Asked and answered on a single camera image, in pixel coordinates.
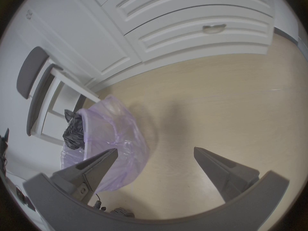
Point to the black plastic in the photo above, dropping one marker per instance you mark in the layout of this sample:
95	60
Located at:
73	133

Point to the white chair dark grey seat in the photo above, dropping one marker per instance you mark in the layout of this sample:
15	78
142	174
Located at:
31	71

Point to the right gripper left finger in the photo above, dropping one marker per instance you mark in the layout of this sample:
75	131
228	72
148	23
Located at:
96	169

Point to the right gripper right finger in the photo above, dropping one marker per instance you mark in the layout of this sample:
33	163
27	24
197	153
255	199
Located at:
221	174

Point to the purple plastic bag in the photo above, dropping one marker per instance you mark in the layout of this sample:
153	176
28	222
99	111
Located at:
130	153

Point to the white wardrobe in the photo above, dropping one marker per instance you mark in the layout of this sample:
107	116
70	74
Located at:
96	32

